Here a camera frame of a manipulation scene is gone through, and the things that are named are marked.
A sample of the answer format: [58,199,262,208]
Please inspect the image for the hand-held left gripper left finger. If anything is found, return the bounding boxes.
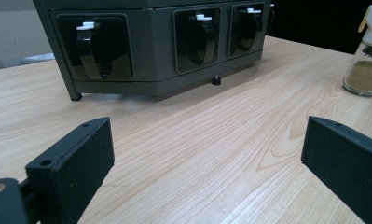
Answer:
[24,117,116,224]

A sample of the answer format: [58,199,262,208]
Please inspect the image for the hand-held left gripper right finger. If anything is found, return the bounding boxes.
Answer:
[300,116,372,224]

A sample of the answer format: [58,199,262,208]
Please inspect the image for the white lid spice jar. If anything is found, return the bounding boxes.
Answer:
[342,4,372,97]

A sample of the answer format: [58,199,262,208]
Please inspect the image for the dark grey corner spice rack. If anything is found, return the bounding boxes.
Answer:
[33,0,272,102]

